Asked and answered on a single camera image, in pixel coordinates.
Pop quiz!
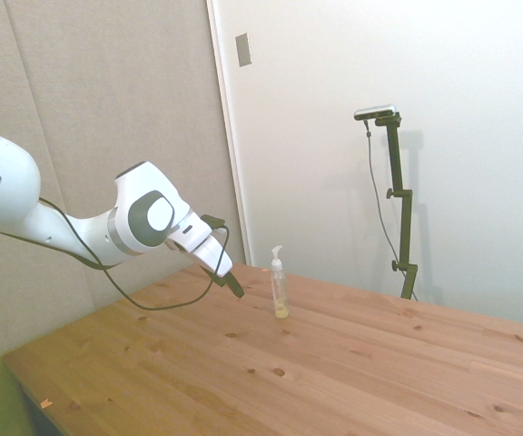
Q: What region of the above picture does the clear sanitizer pump bottle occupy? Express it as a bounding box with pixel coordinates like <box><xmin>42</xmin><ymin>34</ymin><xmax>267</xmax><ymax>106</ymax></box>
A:
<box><xmin>269</xmin><ymin>244</ymin><xmax>291</xmax><ymax>319</ymax></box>

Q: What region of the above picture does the grey stereo camera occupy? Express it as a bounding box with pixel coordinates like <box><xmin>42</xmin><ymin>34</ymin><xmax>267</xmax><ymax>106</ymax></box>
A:
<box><xmin>353</xmin><ymin>104</ymin><xmax>399</xmax><ymax>122</ymax></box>

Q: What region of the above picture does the white vertical wall trim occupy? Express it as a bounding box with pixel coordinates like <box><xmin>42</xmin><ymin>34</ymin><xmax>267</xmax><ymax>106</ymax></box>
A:
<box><xmin>205</xmin><ymin>0</ymin><xmax>256</xmax><ymax>267</ymax></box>

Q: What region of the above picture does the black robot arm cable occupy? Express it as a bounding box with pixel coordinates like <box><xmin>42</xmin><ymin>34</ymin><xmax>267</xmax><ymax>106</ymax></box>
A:
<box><xmin>0</xmin><ymin>197</ymin><xmax>232</xmax><ymax>312</ymax></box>

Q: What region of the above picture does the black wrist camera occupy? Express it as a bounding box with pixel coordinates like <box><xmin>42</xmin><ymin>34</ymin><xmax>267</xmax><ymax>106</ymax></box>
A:
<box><xmin>200</xmin><ymin>213</ymin><xmax>226</xmax><ymax>232</ymax></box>

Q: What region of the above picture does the black camera stand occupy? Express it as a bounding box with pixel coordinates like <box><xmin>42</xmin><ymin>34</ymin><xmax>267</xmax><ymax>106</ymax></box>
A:
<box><xmin>373</xmin><ymin>114</ymin><xmax>419</xmax><ymax>301</ymax></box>

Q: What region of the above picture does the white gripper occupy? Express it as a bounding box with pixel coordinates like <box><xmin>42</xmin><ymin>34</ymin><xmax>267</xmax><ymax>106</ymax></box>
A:
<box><xmin>190</xmin><ymin>237</ymin><xmax>245</xmax><ymax>300</ymax></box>

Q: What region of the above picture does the grey wall plate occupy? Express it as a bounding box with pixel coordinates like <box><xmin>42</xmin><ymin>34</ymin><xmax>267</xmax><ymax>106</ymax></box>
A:
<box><xmin>235</xmin><ymin>32</ymin><xmax>253</xmax><ymax>68</ymax></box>

